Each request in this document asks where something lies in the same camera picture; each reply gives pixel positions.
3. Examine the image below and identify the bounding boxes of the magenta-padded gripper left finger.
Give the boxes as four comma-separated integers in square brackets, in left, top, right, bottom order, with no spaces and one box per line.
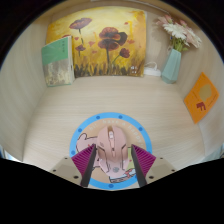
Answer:
[49,143,98,188]

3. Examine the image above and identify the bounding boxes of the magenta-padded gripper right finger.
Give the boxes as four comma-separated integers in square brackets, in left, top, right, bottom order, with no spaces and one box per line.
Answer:
[130,143,177,188]

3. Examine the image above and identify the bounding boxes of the pink computer mouse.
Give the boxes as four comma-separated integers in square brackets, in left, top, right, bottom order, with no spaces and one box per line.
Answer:
[95,125,129,175]

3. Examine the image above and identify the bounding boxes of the round blue-rimmed cartoon mouse pad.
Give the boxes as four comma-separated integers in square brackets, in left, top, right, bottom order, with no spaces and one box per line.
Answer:
[69,112,153,191]

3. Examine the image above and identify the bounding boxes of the orange book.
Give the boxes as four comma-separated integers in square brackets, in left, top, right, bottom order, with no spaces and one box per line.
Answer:
[183,71,220,125]

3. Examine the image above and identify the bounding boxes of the pale green faceted vase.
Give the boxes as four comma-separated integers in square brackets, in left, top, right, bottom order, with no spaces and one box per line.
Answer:
[161,48,183,85]

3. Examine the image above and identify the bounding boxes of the green and beige book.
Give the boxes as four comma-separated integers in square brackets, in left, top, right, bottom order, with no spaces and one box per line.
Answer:
[40,35,76,88]

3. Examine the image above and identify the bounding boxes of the yellow poppy flower painting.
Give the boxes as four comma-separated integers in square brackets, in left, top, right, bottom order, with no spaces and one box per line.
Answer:
[45,6,148,79]

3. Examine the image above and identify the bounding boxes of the pink and white flower bouquet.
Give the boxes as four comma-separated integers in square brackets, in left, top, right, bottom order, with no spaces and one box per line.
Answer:
[155,13,203,53]

